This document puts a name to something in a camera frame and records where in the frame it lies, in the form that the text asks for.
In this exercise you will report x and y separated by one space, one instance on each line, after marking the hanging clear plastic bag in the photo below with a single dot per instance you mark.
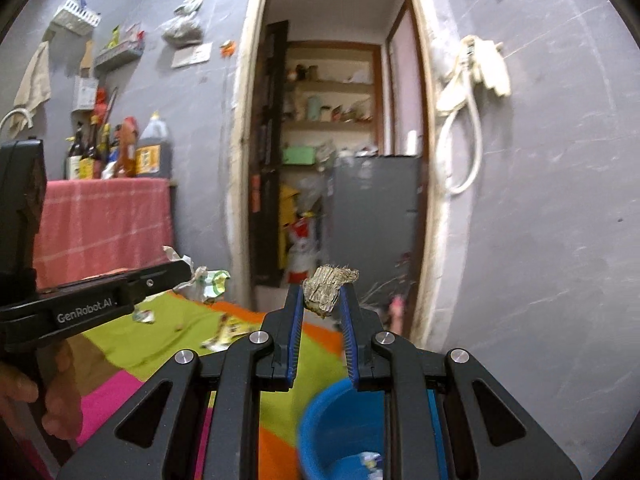
184 24

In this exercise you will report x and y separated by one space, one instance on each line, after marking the red plastic bag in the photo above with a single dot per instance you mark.
101 102

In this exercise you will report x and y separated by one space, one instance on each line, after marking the beige hanging towel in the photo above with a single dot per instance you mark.
32 82

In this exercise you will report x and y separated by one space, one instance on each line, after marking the orange brown bottle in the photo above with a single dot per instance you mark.
127 149

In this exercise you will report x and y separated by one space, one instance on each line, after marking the person's left hand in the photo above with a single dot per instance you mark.
65 400

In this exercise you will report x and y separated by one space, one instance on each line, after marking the green box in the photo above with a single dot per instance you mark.
299 155

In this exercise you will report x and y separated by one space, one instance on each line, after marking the yellow bag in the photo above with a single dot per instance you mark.
288 210

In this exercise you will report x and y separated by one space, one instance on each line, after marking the orange wall plug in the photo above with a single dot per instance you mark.
227 48

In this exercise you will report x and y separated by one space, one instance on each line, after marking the red capped dark bottle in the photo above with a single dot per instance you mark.
111 152

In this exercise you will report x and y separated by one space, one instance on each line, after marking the wooden shelf unit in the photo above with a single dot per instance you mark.
332 85

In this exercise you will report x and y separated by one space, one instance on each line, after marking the green thermos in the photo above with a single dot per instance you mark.
314 107

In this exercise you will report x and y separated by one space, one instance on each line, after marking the dark sauce bottle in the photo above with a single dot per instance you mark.
75 157

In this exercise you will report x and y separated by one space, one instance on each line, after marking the worn white door frame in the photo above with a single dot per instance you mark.
240 160

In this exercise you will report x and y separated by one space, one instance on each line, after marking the small white green wrapper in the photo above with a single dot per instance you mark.
142 316

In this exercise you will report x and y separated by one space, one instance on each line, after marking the white wall switch panel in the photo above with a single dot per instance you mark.
191 55

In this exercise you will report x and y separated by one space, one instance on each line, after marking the red white packet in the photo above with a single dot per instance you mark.
134 34

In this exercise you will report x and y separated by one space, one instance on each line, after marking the metal faucet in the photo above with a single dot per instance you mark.
14 117

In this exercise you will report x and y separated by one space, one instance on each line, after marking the white plastic wall basket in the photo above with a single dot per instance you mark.
77 16

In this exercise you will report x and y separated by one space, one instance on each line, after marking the blue plastic basin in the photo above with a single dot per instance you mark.
340 425

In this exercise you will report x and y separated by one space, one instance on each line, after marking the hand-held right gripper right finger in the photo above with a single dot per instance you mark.
350 350

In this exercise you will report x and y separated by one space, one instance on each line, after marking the dry twigs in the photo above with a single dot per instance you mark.
385 285

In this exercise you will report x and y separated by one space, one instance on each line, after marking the pink checked cloth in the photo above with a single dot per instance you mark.
100 225

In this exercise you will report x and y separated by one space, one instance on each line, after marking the dark wooden door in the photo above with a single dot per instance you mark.
270 160

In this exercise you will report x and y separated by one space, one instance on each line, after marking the multicolour patchwork blanket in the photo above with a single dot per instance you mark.
150 352

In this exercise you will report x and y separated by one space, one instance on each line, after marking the grey wall shelf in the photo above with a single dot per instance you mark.
119 57

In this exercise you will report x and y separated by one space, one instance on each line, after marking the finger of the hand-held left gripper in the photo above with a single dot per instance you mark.
160 280

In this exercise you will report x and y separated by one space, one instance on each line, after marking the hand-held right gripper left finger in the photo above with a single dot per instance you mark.
295 340

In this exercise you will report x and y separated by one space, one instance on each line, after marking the yellow red wrapper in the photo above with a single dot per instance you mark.
227 335

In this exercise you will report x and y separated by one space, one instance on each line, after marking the wooden cutting board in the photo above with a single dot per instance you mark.
86 60

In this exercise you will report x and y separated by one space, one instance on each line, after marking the large dark oil jug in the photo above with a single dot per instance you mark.
152 154

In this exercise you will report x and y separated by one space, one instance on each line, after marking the red white rice bag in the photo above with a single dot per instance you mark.
300 250

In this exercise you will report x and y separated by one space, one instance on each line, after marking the white utensil holder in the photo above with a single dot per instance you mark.
83 93

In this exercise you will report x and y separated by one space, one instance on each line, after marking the white roll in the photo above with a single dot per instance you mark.
411 142

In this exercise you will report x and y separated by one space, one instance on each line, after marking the green yellow packet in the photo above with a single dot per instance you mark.
115 37

